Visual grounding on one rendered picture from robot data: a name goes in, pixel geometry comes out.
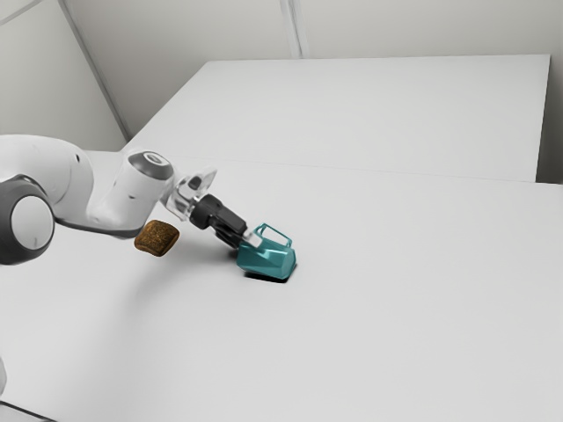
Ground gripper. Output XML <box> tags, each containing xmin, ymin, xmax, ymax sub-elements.
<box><xmin>190</xmin><ymin>193</ymin><xmax>261</xmax><ymax>248</ymax></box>

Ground teal faceted mug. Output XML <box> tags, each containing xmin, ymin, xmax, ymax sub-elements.
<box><xmin>236</xmin><ymin>222</ymin><xmax>299</xmax><ymax>284</ymax></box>

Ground brown square cushion-shaped block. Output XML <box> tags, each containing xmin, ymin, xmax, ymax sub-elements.
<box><xmin>134</xmin><ymin>220</ymin><xmax>181</xmax><ymax>258</ymax></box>

